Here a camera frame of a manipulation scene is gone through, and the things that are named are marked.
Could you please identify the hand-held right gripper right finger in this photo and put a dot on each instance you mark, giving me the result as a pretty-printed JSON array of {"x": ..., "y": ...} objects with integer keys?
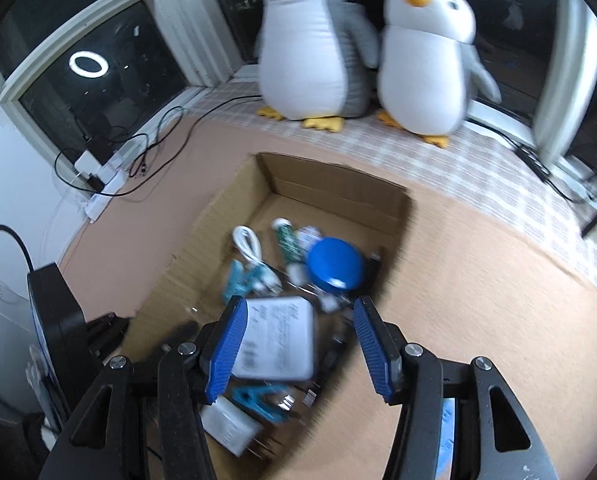
[{"x": 373, "y": 355}]

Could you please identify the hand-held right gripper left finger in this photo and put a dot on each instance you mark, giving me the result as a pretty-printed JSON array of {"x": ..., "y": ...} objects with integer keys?
[{"x": 228, "y": 345}]

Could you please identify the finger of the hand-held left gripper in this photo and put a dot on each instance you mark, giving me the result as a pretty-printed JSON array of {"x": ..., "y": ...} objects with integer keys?
[
  {"x": 106, "y": 335},
  {"x": 61, "y": 315}
]

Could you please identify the silver tin case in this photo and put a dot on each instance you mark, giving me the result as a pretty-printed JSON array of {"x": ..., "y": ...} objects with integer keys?
[{"x": 278, "y": 340}]

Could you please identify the white wall charger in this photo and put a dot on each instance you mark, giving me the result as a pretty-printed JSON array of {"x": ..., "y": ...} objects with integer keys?
[{"x": 228, "y": 425}]

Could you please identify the blue round case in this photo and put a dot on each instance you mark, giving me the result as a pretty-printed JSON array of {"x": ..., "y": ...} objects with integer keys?
[{"x": 336, "y": 265}]

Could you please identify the white green glue stick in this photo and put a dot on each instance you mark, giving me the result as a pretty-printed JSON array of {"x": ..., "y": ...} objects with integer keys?
[{"x": 288, "y": 245}]

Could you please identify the brown cardboard box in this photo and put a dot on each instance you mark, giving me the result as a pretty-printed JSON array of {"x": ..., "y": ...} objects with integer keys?
[{"x": 328, "y": 185}]

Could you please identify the white power strip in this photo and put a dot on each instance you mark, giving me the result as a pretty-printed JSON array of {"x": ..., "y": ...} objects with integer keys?
[{"x": 98, "y": 205}]

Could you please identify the black plug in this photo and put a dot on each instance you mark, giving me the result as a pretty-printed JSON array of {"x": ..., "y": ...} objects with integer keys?
[{"x": 96, "y": 182}]

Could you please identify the white power adapter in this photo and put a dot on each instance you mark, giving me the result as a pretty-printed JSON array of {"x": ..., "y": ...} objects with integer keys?
[{"x": 88, "y": 164}]

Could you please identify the checkered cloth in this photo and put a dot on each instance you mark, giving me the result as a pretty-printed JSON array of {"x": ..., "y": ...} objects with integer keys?
[{"x": 478, "y": 170}]

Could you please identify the small penguin plush toy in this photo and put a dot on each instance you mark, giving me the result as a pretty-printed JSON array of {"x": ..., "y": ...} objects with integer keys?
[{"x": 423, "y": 75}]

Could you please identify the large penguin plush toy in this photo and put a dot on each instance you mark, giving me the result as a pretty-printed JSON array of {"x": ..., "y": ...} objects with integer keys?
[{"x": 308, "y": 50}]

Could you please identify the white window frame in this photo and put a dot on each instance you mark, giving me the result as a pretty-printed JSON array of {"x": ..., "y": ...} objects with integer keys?
[{"x": 193, "y": 35}]

